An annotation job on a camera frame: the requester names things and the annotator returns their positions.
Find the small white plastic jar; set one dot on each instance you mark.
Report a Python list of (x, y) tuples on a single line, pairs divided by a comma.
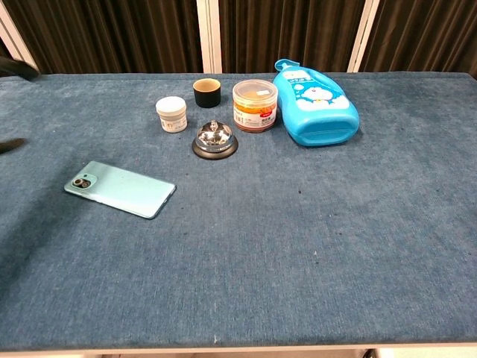
[(171, 115)]

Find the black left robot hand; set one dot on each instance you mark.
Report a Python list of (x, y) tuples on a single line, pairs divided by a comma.
[(15, 68)]

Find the white frame post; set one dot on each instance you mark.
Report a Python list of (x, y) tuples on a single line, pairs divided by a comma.
[(15, 37), (361, 37), (209, 37)]

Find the clear jar with orange contents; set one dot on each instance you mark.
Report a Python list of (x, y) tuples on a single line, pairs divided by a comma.
[(255, 108)]

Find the black cup with beige inside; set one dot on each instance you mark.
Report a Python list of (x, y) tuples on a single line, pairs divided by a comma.
[(206, 95)]

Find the dark pleated curtain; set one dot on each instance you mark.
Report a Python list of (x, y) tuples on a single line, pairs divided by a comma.
[(425, 33), (112, 33), (287, 30)]

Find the blue fabric table cover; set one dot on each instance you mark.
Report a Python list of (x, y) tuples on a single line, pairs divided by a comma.
[(261, 242)]

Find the chrome call bell black base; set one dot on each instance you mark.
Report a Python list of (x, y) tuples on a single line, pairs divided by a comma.
[(214, 141)]

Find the teal smartphone with black screen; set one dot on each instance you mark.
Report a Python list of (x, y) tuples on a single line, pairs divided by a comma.
[(123, 189)]

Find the blue cartoon print detergent bottle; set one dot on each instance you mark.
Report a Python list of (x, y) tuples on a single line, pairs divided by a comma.
[(316, 108)]

